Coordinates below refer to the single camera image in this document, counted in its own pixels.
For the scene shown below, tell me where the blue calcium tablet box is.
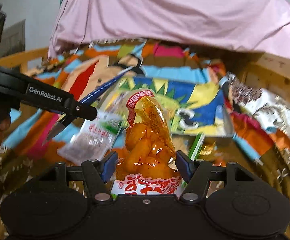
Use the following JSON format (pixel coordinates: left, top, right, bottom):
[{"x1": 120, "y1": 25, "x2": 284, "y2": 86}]
[{"x1": 43, "y1": 66, "x2": 133, "y2": 144}]

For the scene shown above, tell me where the green stick snack packet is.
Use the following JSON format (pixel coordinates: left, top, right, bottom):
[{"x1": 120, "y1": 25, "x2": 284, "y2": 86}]
[{"x1": 182, "y1": 132, "x2": 206, "y2": 186}]

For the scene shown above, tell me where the metal tray with dinosaur drawing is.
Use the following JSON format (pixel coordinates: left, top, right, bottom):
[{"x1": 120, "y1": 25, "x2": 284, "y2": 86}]
[{"x1": 99, "y1": 75, "x2": 234, "y2": 138}]

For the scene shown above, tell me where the floral satin pillow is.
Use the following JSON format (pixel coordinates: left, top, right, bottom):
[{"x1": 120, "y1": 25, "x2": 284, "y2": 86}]
[{"x1": 218, "y1": 72, "x2": 290, "y2": 139}]

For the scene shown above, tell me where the wooden bed rail left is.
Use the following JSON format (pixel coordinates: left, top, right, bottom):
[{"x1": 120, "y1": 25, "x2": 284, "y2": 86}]
[{"x1": 0, "y1": 47, "x2": 48, "y2": 74}]

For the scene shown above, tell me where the orange pickled snack pouch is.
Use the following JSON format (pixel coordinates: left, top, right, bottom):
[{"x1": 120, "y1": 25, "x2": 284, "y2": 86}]
[{"x1": 111, "y1": 88, "x2": 183, "y2": 197}]

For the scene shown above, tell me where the gold foil snack packet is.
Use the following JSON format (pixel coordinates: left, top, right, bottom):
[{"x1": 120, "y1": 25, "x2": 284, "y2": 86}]
[{"x1": 199, "y1": 142, "x2": 222, "y2": 166}]

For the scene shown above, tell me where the white green tofu snack packet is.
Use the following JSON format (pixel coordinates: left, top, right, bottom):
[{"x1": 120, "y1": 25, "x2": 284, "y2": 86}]
[{"x1": 57, "y1": 111, "x2": 123, "y2": 165}]

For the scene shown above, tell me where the wooden bed rail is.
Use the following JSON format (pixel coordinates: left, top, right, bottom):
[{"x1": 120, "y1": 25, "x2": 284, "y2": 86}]
[
  {"x1": 242, "y1": 53, "x2": 290, "y2": 103},
  {"x1": 0, "y1": 47, "x2": 48, "y2": 74}
]

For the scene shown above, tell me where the colourful monkey blanket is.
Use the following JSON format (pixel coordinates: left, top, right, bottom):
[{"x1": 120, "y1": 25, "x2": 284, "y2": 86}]
[{"x1": 0, "y1": 38, "x2": 290, "y2": 240}]

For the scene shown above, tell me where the pink hanging sheet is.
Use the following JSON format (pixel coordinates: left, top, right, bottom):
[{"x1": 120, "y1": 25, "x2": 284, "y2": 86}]
[{"x1": 49, "y1": 0, "x2": 290, "y2": 59}]

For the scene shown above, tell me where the wooden bed rail right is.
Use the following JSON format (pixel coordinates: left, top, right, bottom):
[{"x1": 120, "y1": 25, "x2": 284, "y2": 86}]
[{"x1": 242, "y1": 53, "x2": 290, "y2": 103}]

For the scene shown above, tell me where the grey door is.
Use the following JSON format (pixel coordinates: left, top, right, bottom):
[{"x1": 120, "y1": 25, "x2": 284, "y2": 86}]
[{"x1": 0, "y1": 20, "x2": 25, "y2": 58}]

